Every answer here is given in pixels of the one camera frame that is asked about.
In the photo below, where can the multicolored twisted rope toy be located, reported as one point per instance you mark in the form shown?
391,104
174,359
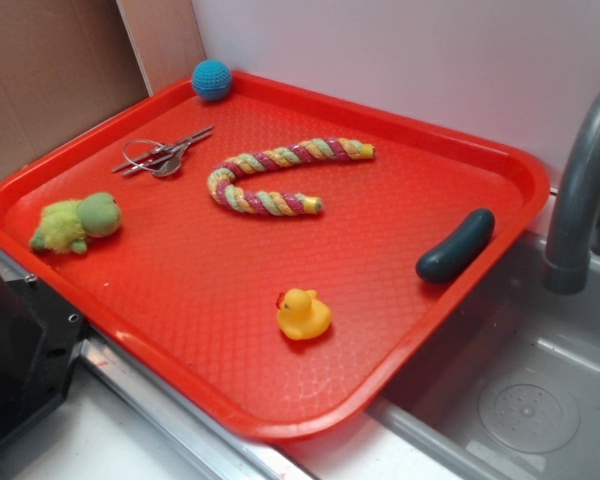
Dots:
222,188

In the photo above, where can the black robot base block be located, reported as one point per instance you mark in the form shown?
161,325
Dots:
40,339

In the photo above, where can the red plastic tray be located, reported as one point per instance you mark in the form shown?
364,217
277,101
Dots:
190,287

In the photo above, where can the yellow rubber duck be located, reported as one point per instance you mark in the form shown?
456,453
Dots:
302,315

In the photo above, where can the metal key bunch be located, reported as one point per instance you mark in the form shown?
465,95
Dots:
161,159

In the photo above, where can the dark green toy cucumber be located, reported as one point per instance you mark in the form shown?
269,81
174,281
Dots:
456,252

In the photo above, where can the blue crocheted ball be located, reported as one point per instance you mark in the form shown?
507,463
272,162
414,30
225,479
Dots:
212,80

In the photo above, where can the green plush frog toy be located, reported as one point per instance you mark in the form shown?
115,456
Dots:
68,226

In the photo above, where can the grey plastic sink basin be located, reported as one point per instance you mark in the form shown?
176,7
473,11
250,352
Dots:
508,387

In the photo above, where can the brown cardboard panel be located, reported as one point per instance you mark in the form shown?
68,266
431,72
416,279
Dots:
66,66

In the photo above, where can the grey toy faucet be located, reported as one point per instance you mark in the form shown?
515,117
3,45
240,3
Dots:
574,233

